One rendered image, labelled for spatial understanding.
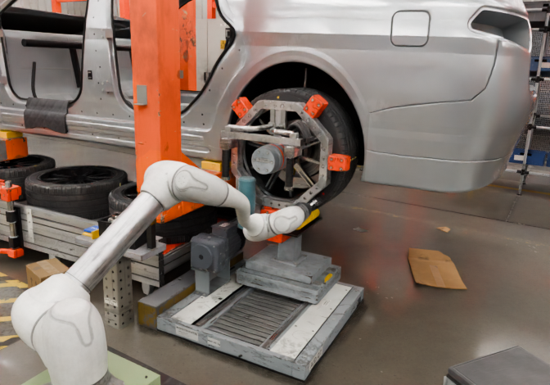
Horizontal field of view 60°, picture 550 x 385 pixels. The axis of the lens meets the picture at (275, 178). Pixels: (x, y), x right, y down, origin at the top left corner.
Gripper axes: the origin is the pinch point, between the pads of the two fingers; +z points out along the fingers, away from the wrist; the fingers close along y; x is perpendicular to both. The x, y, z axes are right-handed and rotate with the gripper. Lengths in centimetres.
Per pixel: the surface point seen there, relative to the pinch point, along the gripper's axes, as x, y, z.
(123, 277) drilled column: 28, -81, -56
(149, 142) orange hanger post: 70, -30, -41
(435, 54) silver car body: 18, 84, 10
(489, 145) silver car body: -28, 76, 16
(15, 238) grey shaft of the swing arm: 100, -164, -38
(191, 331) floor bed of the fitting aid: -12, -69, -51
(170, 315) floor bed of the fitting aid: 0, -79, -47
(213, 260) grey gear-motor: 9, -55, -25
